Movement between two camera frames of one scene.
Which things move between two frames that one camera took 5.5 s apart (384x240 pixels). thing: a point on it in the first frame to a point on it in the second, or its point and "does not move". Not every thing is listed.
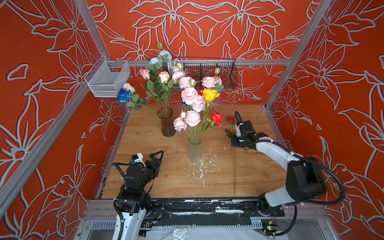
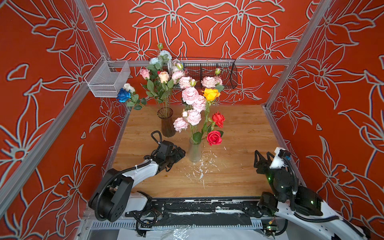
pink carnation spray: x=211 y=82 does not move
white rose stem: x=138 y=102 does not move
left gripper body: x=148 y=172 to x=174 y=157
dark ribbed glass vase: x=168 y=129 does not move
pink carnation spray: x=180 y=77 does not move
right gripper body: x=239 y=141 to x=272 y=176
